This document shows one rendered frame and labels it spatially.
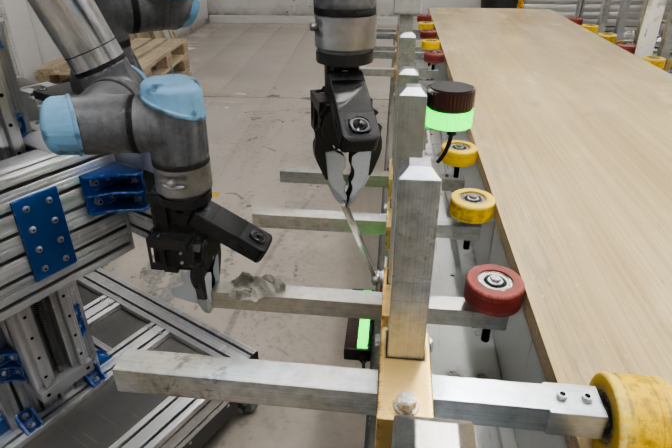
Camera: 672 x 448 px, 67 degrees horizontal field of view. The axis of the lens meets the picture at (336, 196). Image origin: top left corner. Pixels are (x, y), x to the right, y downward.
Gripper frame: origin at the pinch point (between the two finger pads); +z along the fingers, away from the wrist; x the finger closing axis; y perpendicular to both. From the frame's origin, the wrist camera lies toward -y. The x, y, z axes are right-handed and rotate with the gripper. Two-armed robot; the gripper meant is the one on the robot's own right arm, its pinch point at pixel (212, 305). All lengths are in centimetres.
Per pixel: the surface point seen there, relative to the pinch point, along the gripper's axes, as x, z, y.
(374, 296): -0.2, -4.3, -24.9
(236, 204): -180, 84, 54
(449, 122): -1.0, -31.5, -32.5
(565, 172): -40, -9, -62
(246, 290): 2.2, -5.3, -6.3
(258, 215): -23.5, -2.9, -1.5
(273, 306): 1.5, -2.1, -10.0
